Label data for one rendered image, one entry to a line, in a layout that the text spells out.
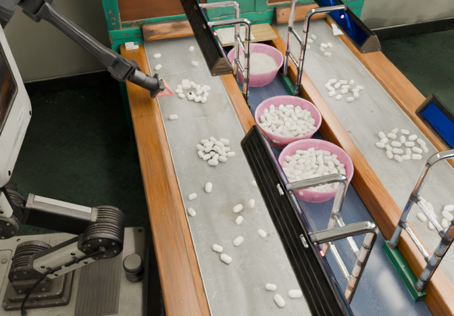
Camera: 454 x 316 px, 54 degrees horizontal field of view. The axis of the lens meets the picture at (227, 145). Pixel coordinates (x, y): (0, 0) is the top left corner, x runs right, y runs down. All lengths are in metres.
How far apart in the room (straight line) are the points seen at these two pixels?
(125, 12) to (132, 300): 1.31
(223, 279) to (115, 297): 0.47
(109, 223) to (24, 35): 1.98
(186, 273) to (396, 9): 3.05
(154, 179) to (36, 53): 1.89
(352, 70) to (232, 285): 1.23
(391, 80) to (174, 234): 1.22
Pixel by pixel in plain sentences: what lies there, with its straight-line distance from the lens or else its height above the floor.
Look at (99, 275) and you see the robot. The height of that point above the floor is 0.47.
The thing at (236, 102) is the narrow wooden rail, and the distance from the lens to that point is 1.87.
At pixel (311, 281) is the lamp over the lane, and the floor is 1.08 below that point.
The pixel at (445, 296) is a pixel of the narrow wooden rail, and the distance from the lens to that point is 1.44.
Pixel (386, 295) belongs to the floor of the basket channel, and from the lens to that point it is 1.49.
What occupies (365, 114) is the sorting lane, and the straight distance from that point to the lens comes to 1.94.
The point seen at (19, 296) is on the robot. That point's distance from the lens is 1.72.
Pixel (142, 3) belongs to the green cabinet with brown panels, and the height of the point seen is 0.95.
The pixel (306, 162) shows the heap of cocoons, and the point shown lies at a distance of 1.67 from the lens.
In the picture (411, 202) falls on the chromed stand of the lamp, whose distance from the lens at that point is 1.36.
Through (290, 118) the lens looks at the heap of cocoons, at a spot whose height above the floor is 0.73.
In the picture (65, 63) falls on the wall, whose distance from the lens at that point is 3.31.
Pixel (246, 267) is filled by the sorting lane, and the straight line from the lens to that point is 1.38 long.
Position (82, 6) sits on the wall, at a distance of 3.11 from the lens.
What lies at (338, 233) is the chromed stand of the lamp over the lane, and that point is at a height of 1.12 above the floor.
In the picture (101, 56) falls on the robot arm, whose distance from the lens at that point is 1.78.
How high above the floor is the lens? 1.92
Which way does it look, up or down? 44 degrees down
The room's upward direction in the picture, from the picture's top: straight up
